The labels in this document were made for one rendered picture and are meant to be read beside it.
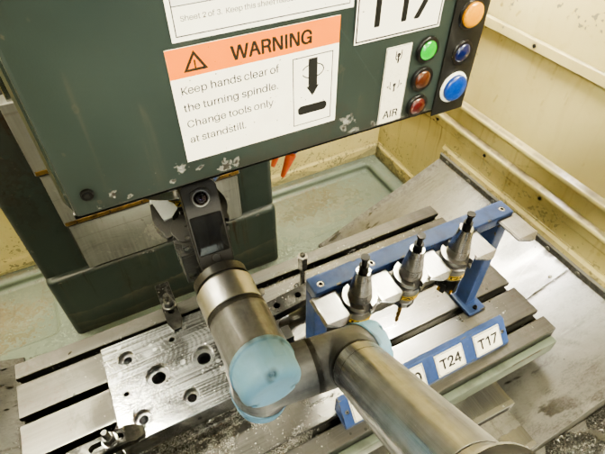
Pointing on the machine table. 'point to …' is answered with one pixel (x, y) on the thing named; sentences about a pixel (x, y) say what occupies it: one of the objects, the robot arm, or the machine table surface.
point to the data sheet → (238, 14)
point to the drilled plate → (217, 385)
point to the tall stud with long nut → (302, 267)
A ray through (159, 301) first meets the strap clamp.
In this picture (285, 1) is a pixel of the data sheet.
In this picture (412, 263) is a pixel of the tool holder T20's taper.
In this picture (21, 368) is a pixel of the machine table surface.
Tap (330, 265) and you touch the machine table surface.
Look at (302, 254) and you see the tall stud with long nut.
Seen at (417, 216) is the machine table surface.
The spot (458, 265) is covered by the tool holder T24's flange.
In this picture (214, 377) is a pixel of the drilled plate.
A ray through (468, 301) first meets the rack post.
